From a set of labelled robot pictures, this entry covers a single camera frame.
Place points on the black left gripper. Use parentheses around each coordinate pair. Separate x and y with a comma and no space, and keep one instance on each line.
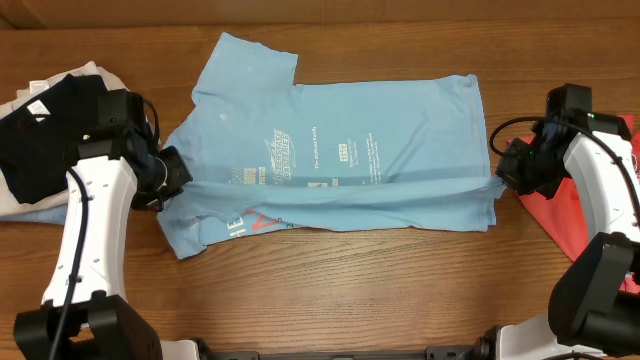
(180,176)

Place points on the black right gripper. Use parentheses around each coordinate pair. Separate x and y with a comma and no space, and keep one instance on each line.
(507,171)

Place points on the light blue printed t-shirt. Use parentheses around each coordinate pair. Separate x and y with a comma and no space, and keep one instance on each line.
(268,154)

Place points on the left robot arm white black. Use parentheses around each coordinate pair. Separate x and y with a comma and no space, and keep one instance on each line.
(116,167)

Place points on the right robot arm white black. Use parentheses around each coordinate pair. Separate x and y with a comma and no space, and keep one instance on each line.
(589,316)

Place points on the red printed t-shirt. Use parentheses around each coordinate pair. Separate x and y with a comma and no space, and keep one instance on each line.
(561,217)

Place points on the folded light blue denim garment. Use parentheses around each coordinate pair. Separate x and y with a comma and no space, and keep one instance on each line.
(55,215)

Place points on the folded black shirt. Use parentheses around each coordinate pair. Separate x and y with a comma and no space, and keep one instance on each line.
(35,136)

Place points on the folded beige shirt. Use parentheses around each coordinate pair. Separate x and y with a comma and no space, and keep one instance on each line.
(9,204)

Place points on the cardboard back panel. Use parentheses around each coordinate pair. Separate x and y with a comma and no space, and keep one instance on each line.
(69,14)

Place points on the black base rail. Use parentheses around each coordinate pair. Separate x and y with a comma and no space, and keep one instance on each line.
(345,355)

